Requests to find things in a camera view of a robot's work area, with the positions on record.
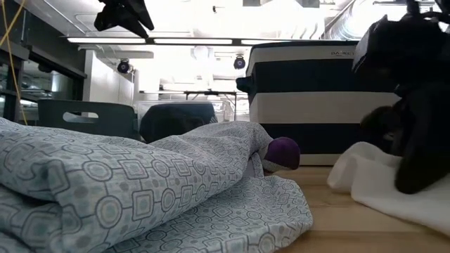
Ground long ceiling light rail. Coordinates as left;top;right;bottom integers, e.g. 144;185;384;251
66;36;293;46

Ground light blue patterned cloth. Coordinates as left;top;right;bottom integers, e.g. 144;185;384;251
0;117;314;253

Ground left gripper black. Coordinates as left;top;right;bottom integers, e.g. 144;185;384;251
94;0;155;39

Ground grey sock with purple toe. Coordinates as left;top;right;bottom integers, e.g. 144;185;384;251
262;136;302;173

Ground white cloth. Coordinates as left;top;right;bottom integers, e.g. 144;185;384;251
326;141;450;237

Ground dark metal rack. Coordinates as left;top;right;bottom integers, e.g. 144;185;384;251
0;37;88;124

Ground teal plastic basket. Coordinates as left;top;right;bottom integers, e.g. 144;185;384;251
37;99;139;141

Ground black background table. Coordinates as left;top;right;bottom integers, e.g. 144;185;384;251
184;90;238;122

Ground yellow extension cord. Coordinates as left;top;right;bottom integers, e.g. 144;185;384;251
0;0;29;127

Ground navy white striped fabric basket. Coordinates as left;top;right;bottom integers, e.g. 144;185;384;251
236;41;402;167

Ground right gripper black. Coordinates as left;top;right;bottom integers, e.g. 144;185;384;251
352;13;450;195

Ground clear plastic bin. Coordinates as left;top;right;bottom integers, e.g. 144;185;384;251
135;100;236;141

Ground navy shorts with white waistband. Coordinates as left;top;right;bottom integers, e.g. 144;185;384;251
139;103;218;143

